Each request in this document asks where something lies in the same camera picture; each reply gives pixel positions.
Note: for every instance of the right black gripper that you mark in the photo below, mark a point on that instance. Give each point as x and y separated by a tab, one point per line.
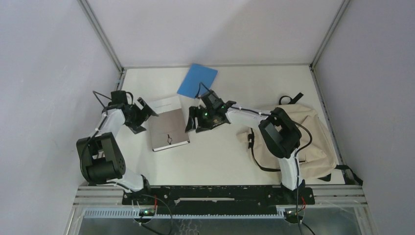
195	111

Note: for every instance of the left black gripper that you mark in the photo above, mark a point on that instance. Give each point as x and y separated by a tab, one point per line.
144	114

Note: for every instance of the grey and white book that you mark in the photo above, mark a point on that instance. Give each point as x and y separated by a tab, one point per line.
167	129

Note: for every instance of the blue notebook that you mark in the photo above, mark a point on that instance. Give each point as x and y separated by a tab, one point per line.
197	80

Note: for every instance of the beige canvas student bag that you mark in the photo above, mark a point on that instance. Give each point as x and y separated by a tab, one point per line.
317	157

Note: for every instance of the black booklet with gold emblem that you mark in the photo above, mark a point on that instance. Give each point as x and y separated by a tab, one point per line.
216	121

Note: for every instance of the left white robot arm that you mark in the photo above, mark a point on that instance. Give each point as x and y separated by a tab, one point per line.
101	160

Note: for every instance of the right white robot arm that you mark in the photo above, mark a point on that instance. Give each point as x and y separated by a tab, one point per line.
280	134

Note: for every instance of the black mounting rail base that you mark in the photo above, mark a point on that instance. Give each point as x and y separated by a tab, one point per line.
218	200

